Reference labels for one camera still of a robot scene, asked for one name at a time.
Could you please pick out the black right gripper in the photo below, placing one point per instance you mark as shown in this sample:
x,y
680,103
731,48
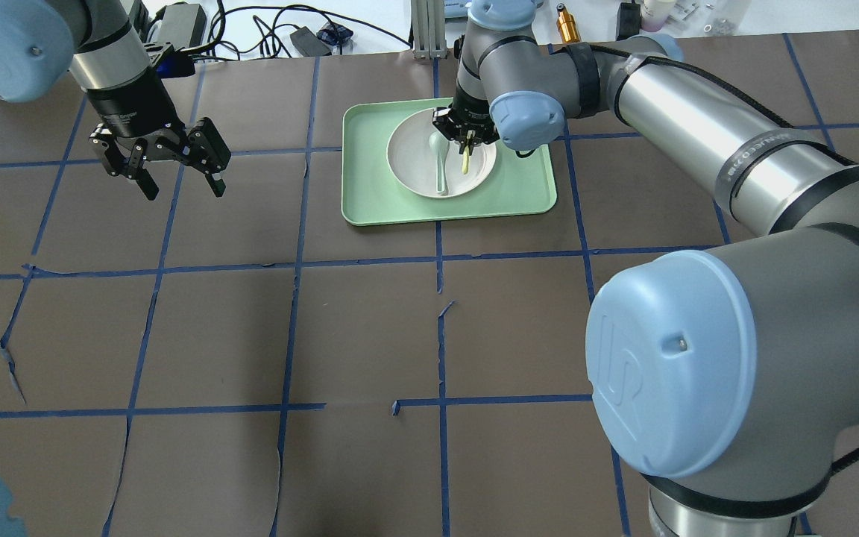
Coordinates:
x,y
468,106

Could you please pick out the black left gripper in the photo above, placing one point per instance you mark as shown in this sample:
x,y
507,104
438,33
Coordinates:
x,y
134,108

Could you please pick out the white round plate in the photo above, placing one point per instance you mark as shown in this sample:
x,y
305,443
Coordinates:
x,y
412,163

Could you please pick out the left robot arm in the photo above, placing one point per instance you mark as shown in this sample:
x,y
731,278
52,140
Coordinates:
x,y
96,43

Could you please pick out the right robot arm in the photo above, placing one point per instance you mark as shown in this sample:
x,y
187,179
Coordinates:
x,y
538,350

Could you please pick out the sage green spoon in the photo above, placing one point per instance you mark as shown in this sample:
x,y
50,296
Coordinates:
x,y
440,146

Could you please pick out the mint green tray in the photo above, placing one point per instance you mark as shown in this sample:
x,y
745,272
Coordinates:
x,y
371,195

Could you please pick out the black power adapter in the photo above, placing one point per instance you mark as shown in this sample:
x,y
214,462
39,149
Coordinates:
x,y
181,24

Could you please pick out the gold cylindrical connector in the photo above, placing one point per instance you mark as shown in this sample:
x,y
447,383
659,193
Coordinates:
x,y
567,26

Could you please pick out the small black power brick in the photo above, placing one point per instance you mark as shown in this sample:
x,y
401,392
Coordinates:
x,y
308,44

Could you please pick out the aluminium extrusion post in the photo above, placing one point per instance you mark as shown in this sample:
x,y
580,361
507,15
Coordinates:
x,y
427,25

